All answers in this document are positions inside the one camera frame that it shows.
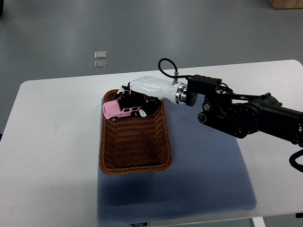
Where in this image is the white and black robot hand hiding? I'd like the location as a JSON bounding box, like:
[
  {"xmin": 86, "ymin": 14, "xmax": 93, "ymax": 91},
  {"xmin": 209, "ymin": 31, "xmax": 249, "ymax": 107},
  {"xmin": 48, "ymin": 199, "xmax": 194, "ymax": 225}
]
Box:
[{"xmin": 117, "ymin": 76, "xmax": 187, "ymax": 117}]

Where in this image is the pink toy car black roof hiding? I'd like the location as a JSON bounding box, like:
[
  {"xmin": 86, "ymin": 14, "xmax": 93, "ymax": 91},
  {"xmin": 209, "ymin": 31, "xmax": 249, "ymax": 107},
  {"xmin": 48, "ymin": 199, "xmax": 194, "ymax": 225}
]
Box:
[{"xmin": 102, "ymin": 95, "xmax": 146, "ymax": 122}]

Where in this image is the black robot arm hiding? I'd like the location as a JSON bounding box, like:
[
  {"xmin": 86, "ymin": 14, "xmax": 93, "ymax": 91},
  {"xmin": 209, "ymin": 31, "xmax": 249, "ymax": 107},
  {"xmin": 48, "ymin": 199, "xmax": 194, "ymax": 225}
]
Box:
[{"xmin": 178, "ymin": 75, "xmax": 303, "ymax": 147}]

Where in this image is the brown woven wicker basket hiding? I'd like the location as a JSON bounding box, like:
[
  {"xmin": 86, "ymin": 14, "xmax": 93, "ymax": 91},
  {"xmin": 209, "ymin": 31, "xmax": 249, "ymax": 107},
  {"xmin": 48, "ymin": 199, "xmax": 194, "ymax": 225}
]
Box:
[{"xmin": 99, "ymin": 101, "xmax": 172, "ymax": 175}]

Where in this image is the upper metal floor plate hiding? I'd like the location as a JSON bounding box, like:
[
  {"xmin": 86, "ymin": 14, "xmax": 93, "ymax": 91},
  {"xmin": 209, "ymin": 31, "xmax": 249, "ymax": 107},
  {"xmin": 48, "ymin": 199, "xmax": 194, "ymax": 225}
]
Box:
[{"xmin": 94, "ymin": 51, "xmax": 107, "ymax": 59}]

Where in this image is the blue-grey textured mat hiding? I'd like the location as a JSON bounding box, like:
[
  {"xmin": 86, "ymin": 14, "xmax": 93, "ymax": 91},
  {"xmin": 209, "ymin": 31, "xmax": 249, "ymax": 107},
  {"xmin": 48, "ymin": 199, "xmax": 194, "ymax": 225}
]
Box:
[{"xmin": 97, "ymin": 96, "xmax": 257, "ymax": 225}]

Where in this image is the wooden box corner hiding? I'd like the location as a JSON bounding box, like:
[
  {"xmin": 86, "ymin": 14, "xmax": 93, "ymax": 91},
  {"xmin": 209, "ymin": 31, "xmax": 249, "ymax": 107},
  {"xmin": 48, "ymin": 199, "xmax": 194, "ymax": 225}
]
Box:
[{"xmin": 268, "ymin": 0, "xmax": 303, "ymax": 9}]

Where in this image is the white table leg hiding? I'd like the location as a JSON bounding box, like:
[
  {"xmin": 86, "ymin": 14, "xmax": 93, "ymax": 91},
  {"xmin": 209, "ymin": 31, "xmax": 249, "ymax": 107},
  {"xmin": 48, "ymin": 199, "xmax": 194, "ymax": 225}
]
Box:
[{"xmin": 252, "ymin": 217, "xmax": 266, "ymax": 227}]

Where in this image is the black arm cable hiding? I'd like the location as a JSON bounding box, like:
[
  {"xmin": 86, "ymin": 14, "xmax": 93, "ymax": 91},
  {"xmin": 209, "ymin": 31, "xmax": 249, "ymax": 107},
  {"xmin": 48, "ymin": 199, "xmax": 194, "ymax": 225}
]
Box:
[{"xmin": 158, "ymin": 58, "xmax": 195, "ymax": 80}]

